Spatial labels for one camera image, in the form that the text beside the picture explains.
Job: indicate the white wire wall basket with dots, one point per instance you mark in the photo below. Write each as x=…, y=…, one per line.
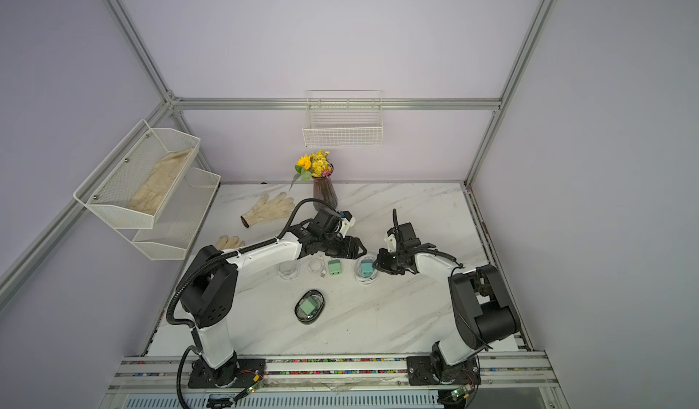
x=343, y=119

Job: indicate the green charger plug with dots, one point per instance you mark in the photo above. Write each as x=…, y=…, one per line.
x=335, y=267
x=309, y=306

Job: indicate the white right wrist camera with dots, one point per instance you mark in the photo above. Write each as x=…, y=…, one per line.
x=391, y=243

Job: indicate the white fabric glove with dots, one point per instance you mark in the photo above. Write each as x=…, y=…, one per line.
x=268, y=209

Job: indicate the dark ribbed vase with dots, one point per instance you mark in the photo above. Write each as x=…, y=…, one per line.
x=323, y=189

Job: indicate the green charger plug centre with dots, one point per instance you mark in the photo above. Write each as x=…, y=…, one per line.
x=335, y=267

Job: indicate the teal charger plug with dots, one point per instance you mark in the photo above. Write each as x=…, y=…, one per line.
x=366, y=269

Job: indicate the clear round case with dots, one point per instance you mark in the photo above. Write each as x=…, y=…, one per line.
x=365, y=281
x=289, y=270

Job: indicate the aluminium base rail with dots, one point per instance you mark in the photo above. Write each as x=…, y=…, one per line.
x=347, y=372

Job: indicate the beige glove in basket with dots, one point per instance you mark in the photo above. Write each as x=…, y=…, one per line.
x=151, y=194

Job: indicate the yellow flower bouquet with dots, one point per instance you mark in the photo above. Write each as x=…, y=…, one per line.
x=315, y=167

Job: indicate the green charger plug front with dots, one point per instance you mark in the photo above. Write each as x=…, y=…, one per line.
x=309, y=306

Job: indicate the aluminium cage frame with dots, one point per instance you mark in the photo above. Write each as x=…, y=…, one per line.
x=172, y=107

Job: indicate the white mesh basket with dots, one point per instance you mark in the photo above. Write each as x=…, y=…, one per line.
x=107, y=191
x=180, y=221

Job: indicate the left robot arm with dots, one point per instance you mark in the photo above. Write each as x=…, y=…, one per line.
x=205, y=294

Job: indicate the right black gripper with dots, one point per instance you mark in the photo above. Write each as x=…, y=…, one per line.
x=383, y=264

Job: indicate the lower white mesh basket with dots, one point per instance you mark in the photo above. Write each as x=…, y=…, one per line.
x=180, y=221

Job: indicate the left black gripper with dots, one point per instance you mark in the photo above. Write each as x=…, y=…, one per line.
x=350, y=250

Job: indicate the beige leather glove table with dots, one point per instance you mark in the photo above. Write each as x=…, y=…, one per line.
x=229, y=242

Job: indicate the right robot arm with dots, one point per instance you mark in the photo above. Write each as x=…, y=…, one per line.
x=483, y=309

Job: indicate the upper white mesh basket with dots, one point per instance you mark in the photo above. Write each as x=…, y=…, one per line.
x=107, y=191

